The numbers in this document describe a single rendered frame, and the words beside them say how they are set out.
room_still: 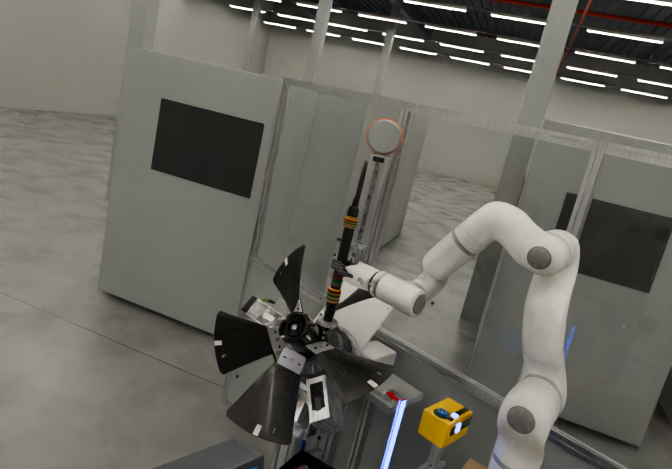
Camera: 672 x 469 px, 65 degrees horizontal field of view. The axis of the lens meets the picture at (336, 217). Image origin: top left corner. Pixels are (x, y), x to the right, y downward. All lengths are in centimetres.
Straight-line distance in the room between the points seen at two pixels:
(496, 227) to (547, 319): 25
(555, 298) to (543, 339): 10
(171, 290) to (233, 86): 167
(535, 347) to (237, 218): 290
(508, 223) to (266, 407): 96
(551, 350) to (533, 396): 12
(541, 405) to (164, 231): 344
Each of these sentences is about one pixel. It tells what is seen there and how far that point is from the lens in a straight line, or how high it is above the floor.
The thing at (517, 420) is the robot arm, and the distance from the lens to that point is 140.
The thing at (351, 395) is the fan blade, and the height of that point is 116.
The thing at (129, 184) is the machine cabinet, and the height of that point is 100.
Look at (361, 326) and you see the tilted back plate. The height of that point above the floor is 118.
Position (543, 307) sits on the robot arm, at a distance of 138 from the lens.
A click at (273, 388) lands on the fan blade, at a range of 182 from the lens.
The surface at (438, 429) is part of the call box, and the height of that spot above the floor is 104.
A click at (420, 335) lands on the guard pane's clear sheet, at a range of 244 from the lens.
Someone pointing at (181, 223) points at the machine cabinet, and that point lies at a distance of 425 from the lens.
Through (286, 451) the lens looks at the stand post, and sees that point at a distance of 221.
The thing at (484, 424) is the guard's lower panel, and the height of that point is 87.
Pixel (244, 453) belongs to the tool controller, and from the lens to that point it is 120.
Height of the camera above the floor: 197
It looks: 12 degrees down
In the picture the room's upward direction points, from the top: 13 degrees clockwise
